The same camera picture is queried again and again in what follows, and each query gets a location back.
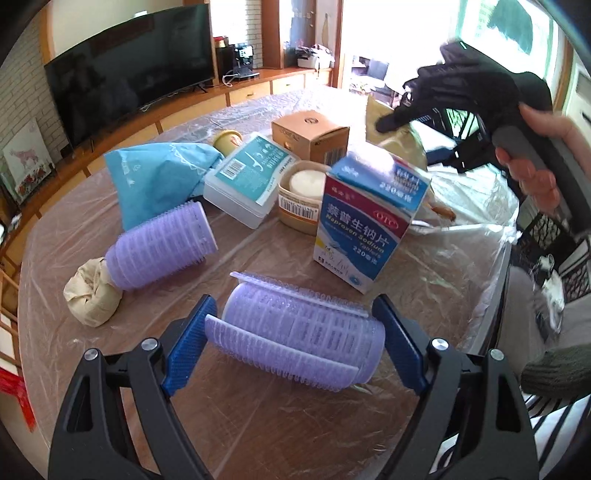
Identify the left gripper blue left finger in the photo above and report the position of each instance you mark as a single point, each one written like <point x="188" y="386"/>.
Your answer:
<point x="91" y="438"/>

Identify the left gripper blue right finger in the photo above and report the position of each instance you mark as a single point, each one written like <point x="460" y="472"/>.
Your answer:
<point x="471" y="421"/>

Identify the purple hair roller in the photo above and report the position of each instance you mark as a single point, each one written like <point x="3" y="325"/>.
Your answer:
<point x="160" y="247"/>
<point x="295" y="333"/>

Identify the clear dental floss box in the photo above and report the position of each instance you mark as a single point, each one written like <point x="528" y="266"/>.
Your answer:
<point x="245" y="184"/>

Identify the beige cup with white lid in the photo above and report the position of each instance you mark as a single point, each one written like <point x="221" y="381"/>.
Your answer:
<point x="300" y="196"/>

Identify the crumpled beige paper ball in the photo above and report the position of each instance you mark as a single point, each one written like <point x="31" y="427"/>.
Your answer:
<point x="91" y="295"/>

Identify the blue white medicine box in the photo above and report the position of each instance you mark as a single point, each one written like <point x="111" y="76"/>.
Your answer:
<point x="368" y="205"/>

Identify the light blue plastic bag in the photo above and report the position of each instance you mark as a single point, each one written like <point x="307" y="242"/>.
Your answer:
<point x="153" y="178"/>

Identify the brown cardboard box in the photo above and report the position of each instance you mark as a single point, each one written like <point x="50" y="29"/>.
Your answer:
<point x="311" y="136"/>

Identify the small yellow cup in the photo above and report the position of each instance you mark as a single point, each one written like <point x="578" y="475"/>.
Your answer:
<point x="227" y="141"/>

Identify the wooden tv cabinet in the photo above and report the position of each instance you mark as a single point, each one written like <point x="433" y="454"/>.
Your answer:
<point x="143" y="127"/>

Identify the black coffee machine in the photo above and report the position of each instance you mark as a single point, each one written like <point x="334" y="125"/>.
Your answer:
<point x="235" y="63"/>

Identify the horse painting on canvas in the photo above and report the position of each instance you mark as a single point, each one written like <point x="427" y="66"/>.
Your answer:
<point x="28" y="160"/>

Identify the black flat television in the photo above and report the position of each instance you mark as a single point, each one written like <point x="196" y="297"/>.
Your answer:
<point x="113" y="74"/>

